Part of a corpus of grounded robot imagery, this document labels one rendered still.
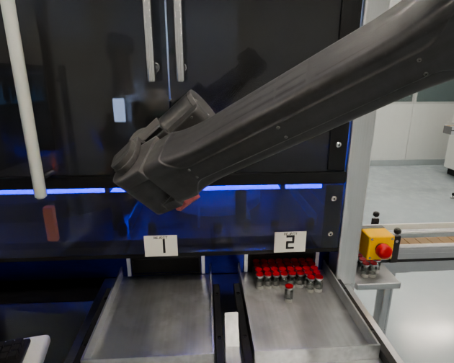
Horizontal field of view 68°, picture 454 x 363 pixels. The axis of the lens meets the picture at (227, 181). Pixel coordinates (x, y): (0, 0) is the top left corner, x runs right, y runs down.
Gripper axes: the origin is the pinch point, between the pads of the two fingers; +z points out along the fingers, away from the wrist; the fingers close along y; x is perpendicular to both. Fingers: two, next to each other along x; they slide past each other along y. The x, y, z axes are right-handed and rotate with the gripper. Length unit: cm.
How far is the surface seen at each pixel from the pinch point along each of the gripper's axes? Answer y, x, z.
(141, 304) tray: -41.1, 0.1, 18.6
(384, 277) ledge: 4, -33, 59
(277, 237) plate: -6.0, -8.5, 33.6
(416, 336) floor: -17, -70, 184
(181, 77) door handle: 8.5, 21.5, 0.5
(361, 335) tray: -7, -38, 33
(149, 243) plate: -28.8, 9.7, 17.2
